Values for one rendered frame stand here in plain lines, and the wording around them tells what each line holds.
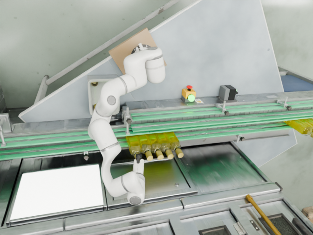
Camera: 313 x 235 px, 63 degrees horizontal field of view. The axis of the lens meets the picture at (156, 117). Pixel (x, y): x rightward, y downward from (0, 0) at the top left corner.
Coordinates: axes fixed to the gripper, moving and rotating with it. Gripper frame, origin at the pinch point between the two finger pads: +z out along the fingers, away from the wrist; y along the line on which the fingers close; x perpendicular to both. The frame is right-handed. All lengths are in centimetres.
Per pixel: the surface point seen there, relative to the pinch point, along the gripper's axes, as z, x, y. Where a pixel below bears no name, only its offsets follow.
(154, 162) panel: 14.4, -9.3, -12.5
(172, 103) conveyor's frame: 38.4, -19.1, 15.7
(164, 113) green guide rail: 28.3, -13.8, 13.5
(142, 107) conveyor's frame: 30.4, -0.8, 15.7
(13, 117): 68, 99, -14
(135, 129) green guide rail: 19.7, 3.0, 6.5
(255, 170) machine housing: 14, -72, -16
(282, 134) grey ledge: 56, -108, -14
